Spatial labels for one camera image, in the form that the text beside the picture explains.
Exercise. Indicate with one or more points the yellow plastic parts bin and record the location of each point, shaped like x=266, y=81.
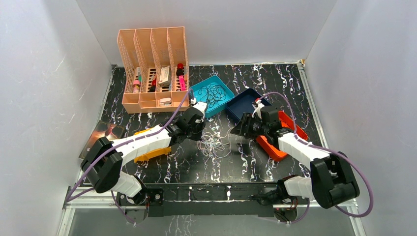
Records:
x=152, y=154

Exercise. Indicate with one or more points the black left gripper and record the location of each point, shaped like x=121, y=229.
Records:
x=198, y=123

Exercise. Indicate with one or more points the white stapler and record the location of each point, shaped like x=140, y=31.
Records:
x=165, y=102

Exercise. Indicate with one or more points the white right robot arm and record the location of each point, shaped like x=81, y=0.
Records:
x=331, y=179

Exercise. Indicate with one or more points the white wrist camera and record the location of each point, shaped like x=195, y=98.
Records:
x=202, y=107
x=257, y=105

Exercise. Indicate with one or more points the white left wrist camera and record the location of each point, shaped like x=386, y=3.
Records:
x=202, y=107

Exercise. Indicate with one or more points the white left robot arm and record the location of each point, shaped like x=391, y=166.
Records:
x=103, y=163

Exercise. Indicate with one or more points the pink marker pen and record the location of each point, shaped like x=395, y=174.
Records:
x=182, y=83

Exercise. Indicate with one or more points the peach plastic file organizer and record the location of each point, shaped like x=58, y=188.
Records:
x=144, y=52

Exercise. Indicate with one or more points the red capped black bottle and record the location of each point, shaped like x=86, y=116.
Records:
x=180, y=70

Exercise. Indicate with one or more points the small white box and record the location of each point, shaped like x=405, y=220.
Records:
x=165, y=76

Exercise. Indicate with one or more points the pink tape roll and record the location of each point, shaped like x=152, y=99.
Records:
x=136, y=86

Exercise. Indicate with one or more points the dark blue plastic tray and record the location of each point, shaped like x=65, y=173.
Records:
x=241, y=104

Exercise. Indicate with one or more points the teal plastic tray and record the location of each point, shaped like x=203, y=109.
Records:
x=214, y=92

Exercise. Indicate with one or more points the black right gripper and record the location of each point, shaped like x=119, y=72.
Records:
x=246, y=119

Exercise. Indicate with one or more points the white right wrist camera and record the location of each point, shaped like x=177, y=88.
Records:
x=257, y=105

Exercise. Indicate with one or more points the orange plastic tray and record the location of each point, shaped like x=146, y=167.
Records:
x=278, y=151

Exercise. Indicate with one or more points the dark book with sunset cover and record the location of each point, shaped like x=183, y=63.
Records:
x=103, y=129

